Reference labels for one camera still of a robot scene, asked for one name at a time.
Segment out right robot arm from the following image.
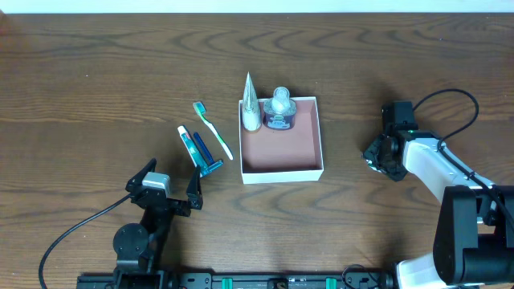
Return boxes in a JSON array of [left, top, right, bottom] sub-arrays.
[[363, 130, 513, 288]]

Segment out blue soap pump bottle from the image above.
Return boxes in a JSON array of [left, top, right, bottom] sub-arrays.
[[263, 87, 297, 130]]

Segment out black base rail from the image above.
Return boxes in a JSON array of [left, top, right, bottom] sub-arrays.
[[76, 269, 396, 289]]

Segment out white Pantene tube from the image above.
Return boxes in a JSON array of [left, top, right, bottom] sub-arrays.
[[241, 73, 261, 132]]

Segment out white box with pink interior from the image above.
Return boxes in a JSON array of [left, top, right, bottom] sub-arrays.
[[239, 96, 324, 185]]

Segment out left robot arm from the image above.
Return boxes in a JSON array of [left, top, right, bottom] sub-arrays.
[[106, 158, 203, 288]]

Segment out green white toothbrush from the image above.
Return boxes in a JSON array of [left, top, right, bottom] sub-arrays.
[[193, 101, 234, 161]]

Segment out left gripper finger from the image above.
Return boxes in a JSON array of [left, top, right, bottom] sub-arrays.
[[186, 166, 203, 210], [125, 158, 157, 192]]

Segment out green white soap bar package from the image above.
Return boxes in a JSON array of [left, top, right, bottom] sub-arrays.
[[364, 157, 382, 173]]

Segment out small teal toothpaste tube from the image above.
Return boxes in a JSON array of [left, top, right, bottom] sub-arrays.
[[177, 125, 210, 177]]

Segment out left black cable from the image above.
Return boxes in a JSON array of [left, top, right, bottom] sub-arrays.
[[38, 193, 133, 289]]

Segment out blue disposable razor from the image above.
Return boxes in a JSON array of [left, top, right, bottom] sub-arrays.
[[194, 132, 223, 177]]

